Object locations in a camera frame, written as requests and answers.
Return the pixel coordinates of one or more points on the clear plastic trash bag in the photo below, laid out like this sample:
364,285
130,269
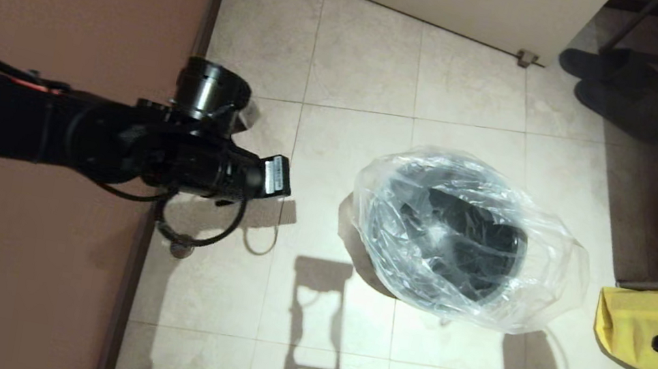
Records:
551,279

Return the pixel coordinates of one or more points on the metal door stop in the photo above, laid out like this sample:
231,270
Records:
525,60

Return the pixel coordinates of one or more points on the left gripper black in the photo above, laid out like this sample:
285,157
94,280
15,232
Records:
232,172

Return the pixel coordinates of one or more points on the dark slanted pole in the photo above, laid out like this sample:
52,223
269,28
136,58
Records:
631,24

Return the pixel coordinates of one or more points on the black slipper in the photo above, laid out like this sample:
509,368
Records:
631,113
611,69

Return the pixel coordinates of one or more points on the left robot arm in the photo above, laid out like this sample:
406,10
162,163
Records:
15,122

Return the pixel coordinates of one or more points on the round metal floor plug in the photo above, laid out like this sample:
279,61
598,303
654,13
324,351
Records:
181,251

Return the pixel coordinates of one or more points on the grey round trash bin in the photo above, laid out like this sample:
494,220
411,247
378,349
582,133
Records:
473,234

